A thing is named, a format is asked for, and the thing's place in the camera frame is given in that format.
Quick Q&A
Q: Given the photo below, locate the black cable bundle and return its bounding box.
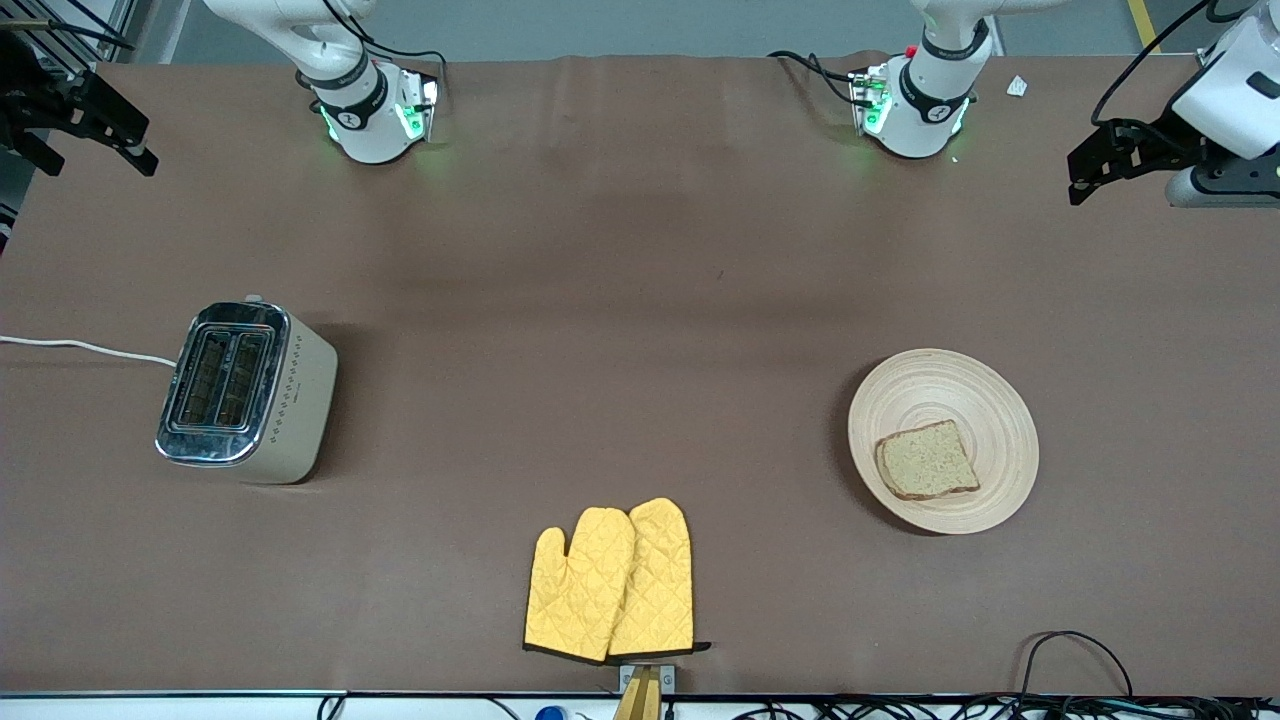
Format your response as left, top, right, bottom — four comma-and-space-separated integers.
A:
730, 695, 1280, 720

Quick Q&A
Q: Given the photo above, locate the large table cover mat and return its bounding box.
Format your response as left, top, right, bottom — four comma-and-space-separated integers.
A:
0, 50, 1280, 696

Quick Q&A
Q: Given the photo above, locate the beige and chrome toaster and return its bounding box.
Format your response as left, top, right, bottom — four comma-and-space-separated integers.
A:
155, 297, 339, 486

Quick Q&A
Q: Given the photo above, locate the yellow quilted oven mitt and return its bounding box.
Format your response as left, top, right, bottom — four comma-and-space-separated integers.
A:
608, 497, 711, 658
523, 507, 637, 663

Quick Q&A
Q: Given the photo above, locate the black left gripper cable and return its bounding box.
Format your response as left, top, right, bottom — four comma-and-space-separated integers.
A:
1090, 0, 1251, 128

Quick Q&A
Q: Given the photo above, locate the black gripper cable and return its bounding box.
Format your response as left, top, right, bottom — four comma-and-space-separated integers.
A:
1090, 0, 1251, 128
0, 18, 136, 51

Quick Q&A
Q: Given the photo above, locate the slice of toast bread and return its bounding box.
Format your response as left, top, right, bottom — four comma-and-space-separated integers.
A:
875, 419, 981, 502

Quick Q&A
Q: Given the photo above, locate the black left arm base cable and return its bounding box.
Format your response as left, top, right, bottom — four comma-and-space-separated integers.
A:
768, 50, 866, 106

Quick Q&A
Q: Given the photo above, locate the black looped cable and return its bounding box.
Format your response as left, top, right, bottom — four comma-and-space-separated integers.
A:
1020, 630, 1136, 701

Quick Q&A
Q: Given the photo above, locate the black right arm base cable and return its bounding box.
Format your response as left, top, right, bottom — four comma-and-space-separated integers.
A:
305, 0, 448, 96

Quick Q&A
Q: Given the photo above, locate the black arm base cable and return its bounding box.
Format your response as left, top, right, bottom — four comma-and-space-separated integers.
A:
305, 0, 448, 96
768, 50, 866, 106

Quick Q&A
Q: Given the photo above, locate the white toaster power cord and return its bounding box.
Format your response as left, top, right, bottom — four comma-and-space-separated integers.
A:
0, 335, 179, 368

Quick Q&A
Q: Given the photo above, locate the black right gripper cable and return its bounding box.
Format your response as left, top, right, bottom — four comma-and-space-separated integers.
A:
0, 18, 136, 51

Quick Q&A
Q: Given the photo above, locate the round wooden plate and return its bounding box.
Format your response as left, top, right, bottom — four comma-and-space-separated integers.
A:
848, 348, 1040, 536

